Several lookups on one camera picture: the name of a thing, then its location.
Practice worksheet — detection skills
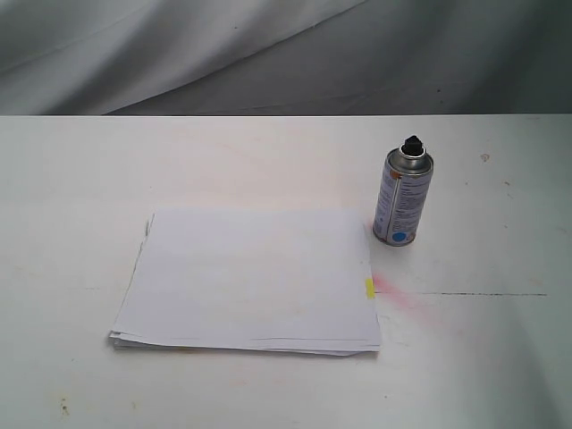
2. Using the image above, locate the silver spray paint can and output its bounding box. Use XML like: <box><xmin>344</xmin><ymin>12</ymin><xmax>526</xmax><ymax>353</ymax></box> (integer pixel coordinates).
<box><xmin>372</xmin><ymin>135</ymin><xmax>434</xmax><ymax>247</ymax></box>

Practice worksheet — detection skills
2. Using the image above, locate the white paper stack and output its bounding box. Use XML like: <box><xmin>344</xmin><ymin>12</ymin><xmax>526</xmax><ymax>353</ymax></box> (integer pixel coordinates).
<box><xmin>110</xmin><ymin>208</ymin><xmax>381</xmax><ymax>356</ymax></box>

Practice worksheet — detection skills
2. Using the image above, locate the grey backdrop cloth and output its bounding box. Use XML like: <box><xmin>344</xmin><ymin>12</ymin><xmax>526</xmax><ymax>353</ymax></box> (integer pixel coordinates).
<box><xmin>1</xmin><ymin>1</ymin><xmax>571</xmax><ymax>115</ymax></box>

